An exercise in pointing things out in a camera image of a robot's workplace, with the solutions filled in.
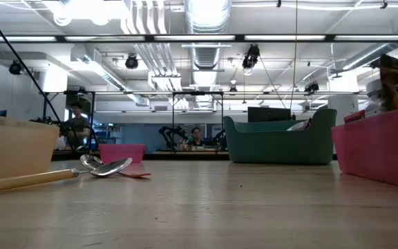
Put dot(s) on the pink translucent plastic tray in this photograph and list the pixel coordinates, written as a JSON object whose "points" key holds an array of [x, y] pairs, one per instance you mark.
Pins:
{"points": [[375, 148]]}

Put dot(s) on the pink plastic bowl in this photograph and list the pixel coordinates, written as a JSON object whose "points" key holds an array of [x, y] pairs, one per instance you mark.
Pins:
{"points": [[121, 152]]}

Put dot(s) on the person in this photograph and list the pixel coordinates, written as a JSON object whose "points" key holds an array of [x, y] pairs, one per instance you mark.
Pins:
{"points": [[77, 126], [196, 136]]}

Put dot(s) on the teal green plastic bin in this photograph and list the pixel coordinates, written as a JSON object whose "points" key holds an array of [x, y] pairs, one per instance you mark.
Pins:
{"points": [[278, 145]]}

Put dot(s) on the orange translucent plastic tray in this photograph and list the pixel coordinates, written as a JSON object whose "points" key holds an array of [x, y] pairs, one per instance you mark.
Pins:
{"points": [[12, 145]]}

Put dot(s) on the black monitor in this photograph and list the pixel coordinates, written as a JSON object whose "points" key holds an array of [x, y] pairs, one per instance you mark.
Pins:
{"points": [[268, 114]]}

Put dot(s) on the black overhead crossbar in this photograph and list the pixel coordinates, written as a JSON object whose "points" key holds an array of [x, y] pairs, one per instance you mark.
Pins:
{"points": [[330, 38]]}

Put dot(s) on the black background frame rig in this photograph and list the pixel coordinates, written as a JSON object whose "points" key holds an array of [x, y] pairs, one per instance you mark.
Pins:
{"points": [[197, 93]]}

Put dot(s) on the red box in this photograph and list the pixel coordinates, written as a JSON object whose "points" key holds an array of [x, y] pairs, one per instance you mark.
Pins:
{"points": [[354, 116]]}

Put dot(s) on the whitish noodle packet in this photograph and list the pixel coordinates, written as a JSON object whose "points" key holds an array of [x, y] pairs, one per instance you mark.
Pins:
{"points": [[297, 126]]}

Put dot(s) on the black background robot arms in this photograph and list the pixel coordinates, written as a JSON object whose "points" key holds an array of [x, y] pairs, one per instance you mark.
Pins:
{"points": [[171, 135]]}

